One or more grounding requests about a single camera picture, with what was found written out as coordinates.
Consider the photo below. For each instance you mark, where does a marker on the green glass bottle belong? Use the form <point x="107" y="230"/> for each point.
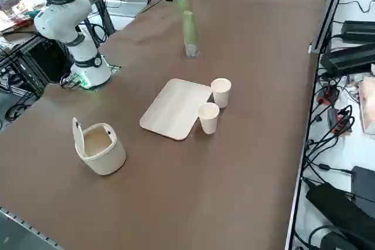
<point x="190" y="33"/>

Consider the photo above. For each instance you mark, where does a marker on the metal rail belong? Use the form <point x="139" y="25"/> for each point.
<point x="26" y="231"/>

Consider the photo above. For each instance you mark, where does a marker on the orange black plug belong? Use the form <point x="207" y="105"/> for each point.
<point x="342" y="122"/>

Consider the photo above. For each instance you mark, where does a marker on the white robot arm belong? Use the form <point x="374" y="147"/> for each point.
<point x="61" y="18"/>

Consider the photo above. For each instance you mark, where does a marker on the large black power brick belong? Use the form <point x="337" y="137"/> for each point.
<point x="337" y="209"/>

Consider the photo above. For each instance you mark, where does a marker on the pink tissue box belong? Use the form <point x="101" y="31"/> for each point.
<point x="368" y="105"/>

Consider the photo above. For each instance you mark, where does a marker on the long black power adapter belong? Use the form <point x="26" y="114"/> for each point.
<point x="348" y="58"/>

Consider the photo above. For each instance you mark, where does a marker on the white disposable paper cup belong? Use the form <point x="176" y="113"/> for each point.
<point x="208" y="122"/>
<point x="221" y="96"/>

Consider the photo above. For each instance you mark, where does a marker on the aluminium frame post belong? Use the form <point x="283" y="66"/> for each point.
<point x="328" y="15"/>

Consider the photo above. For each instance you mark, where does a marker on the small white lidded bin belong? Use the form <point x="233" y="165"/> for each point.
<point x="102" y="156"/>

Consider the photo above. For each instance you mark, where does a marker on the flat black box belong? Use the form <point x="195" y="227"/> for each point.
<point x="364" y="185"/>

